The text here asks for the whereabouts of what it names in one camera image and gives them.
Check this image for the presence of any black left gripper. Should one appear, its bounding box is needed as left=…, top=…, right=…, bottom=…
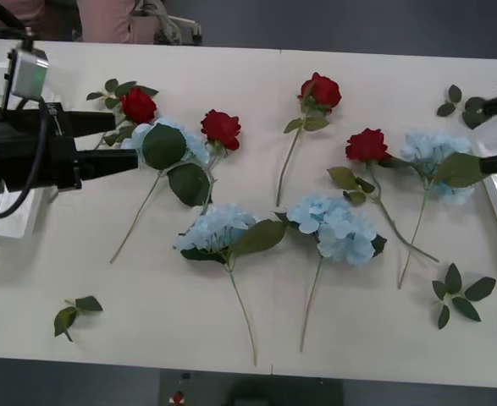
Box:
left=0, top=101, right=141, bottom=195

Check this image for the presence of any red rose with green stem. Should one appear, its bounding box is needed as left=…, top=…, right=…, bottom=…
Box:
left=93, top=86, right=160, bottom=149
left=200, top=109, right=243, bottom=212
left=275, top=71, right=343, bottom=208
left=326, top=129, right=440, bottom=263

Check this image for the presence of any pale blue flower with stem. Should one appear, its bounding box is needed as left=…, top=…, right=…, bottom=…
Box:
left=396, top=129, right=493, bottom=290
left=109, top=117, right=212, bottom=264
left=273, top=194, right=389, bottom=354
left=173, top=202, right=288, bottom=367

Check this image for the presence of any loose green leaf twig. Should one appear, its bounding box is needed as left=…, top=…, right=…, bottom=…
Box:
left=432, top=262, right=497, bottom=331
left=53, top=295, right=104, bottom=343
left=86, top=78, right=159, bottom=110
left=437, top=84, right=487, bottom=130

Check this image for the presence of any person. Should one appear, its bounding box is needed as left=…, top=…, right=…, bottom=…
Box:
left=17, top=0, right=152, bottom=45

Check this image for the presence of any black tripod leg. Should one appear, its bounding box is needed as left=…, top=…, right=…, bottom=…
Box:
left=0, top=0, right=28, bottom=34

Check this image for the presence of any pale grey left wrist camera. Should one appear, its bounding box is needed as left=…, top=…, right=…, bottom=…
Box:
left=7, top=47, right=50, bottom=102

